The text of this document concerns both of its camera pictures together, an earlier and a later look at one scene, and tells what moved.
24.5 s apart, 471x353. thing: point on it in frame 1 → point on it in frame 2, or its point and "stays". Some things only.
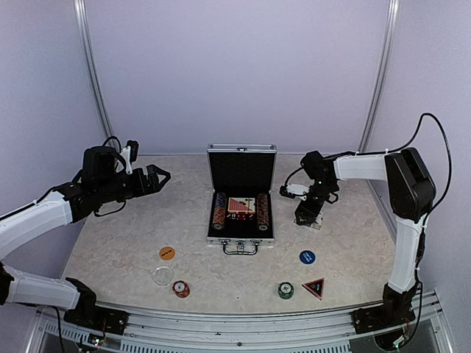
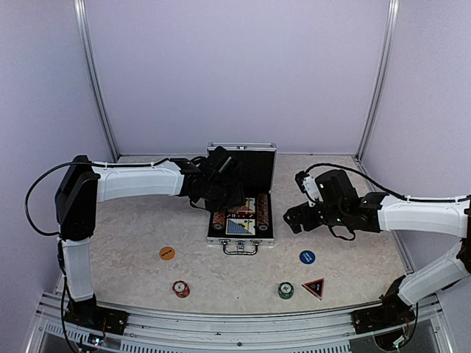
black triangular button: x=316 y=287 stays
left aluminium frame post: x=80 y=7 stays
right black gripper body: x=305 y=209 → x=333 y=215
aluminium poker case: x=241 y=206 stays
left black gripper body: x=110 y=190 → x=219 y=197
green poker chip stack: x=285 y=290 stays
